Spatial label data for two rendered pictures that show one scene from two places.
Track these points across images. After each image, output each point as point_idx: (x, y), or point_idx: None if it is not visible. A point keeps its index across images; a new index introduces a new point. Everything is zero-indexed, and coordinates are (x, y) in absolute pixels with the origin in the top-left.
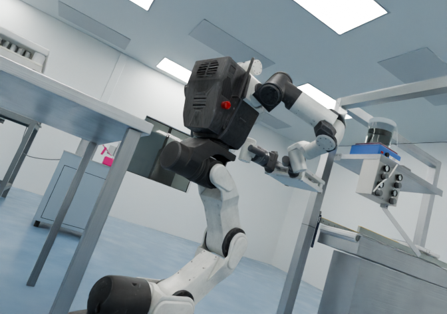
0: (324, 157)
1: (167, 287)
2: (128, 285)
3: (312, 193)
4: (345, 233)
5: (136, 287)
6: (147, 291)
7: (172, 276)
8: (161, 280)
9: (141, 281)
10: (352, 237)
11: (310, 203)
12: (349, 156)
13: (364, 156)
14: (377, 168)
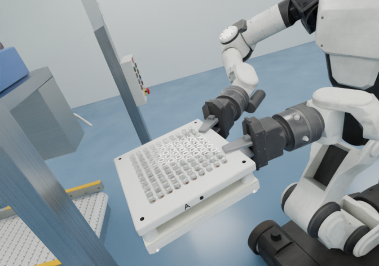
0: (19, 137)
1: (350, 215)
2: (374, 186)
3: (82, 235)
4: (104, 208)
5: (369, 190)
6: (359, 194)
7: (354, 225)
8: (362, 225)
9: (370, 195)
10: (108, 198)
11: (95, 249)
12: (13, 100)
13: (34, 83)
14: (62, 93)
